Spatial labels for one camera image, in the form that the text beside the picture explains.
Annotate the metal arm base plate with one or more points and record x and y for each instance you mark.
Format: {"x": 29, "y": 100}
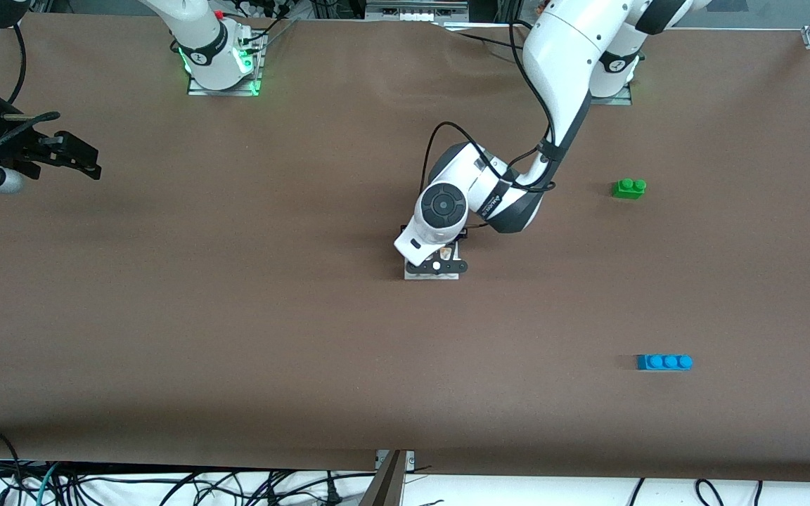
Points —
{"x": 197, "y": 90}
{"x": 616, "y": 100}

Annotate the brown table cover sheet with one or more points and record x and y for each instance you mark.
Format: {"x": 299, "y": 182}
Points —
{"x": 236, "y": 316}

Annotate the aluminium frame profile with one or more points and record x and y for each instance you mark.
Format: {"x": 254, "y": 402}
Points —
{"x": 412, "y": 7}

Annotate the blue three-stud block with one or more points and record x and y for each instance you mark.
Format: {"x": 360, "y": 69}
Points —
{"x": 661, "y": 362}

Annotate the white studded base plate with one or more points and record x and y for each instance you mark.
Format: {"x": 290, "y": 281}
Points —
{"x": 419, "y": 275}

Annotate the silver metal bracket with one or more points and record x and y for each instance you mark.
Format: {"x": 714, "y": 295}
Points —
{"x": 408, "y": 460}

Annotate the dark metal beam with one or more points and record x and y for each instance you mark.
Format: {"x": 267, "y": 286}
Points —
{"x": 384, "y": 488}

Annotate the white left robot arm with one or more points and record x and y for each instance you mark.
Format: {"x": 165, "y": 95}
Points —
{"x": 567, "y": 49}

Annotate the green two-stud block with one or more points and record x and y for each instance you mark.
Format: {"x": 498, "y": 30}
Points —
{"x": 626, "y": 191}

